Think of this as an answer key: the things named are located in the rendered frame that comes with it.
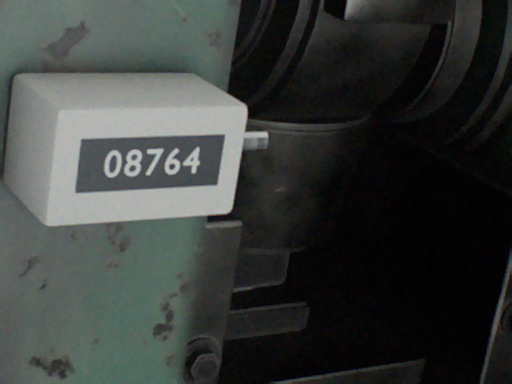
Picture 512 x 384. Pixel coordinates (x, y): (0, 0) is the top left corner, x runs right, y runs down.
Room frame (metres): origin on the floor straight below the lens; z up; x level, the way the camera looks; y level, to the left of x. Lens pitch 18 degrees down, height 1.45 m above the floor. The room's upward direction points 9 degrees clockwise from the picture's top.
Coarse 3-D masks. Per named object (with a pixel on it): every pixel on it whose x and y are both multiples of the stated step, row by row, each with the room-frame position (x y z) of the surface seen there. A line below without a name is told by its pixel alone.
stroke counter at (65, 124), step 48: (48, 96) 0.37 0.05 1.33; (96, 96) 0.38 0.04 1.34; (144, 96) 0.39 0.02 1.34; (192, 96) 0.40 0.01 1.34; (48, 144) 0.36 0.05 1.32; (96, 144) 0.37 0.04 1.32; (144, 144) 0.38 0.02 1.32; (192, 144) 0.39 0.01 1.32; (240, 144) 0.40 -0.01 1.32; (48, 192) 0.36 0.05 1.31; (96, 192) 0.37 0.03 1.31; (144, 192) 0.38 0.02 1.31; (192, 192) 0.39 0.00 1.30
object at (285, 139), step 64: (320, 0) 0.52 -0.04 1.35; (384, 0) 0.51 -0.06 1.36; (448, 0) 0.53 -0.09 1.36; (256, 64) 0.54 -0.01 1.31; (320, 64) 0.53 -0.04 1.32; (384, 64) 0.55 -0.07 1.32; (320, 128) 0.55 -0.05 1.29; (256, 192) 0.55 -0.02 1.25; (320, 192) 0.56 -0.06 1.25; (256, 256) 0.58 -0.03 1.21
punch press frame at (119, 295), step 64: (0, 0) 0.39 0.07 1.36; (64, 0) 0.40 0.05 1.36; (128, 0) 0.42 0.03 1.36; (192, 0) 0.43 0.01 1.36; (0, 64) 0.39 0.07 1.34; (64, 64) 0.40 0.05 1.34; (128, 64) 0.42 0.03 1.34; (192, 64) 0.43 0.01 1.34; (0, 128) 0.39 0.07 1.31; (448, 128) 0.61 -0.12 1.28; (0, 192) 0.39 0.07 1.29; (0, 256) 0.40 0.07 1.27; (64, 256) 0.41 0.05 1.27; (128, 256) 0.42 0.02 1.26; (192, 256) 0.44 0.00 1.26; (0, 320) 0.40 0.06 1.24; (64, 320) 0.41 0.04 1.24; (128, 320) 0.43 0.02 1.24
